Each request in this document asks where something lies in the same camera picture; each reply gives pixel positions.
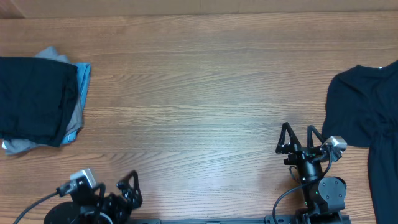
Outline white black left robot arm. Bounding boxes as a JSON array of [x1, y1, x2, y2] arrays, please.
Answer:
[[44, 169, 143, 224]]

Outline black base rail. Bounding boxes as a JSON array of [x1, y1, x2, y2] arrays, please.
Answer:
[[127, 215, 351, 224]]

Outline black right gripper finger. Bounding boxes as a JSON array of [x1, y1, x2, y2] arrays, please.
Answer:
[[307, 124, 326, 149], [275, 122, 302, 154]]

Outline black shorts with patterned waistband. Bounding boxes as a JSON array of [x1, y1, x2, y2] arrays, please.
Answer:
[[1, 57, 79, 147]]

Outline grey folded garment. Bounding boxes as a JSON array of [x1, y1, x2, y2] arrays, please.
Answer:
[[2, 46, 91, 155]]

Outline dark navy t-shirt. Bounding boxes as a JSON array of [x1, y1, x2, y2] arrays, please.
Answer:
[[322, 62, 397, 224]]

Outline blue folded garment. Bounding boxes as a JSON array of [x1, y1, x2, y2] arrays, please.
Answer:
[[62, 63, 91, 144]]

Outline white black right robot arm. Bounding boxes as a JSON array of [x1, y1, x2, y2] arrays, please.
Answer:
[[267, 122, 351, 224]]

